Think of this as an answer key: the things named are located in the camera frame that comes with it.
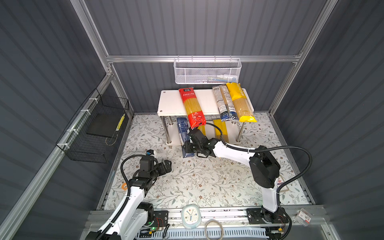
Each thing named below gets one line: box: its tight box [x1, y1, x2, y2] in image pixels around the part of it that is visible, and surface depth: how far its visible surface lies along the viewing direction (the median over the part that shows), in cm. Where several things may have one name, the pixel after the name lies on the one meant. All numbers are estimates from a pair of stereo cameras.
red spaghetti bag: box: [178, 87, 207, 130], surface depth 75 cm
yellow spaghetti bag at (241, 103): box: [226, 82, 257, 123], surface depth 76 cm
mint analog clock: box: [181, 204, 202, 230], surface depth 74 cm
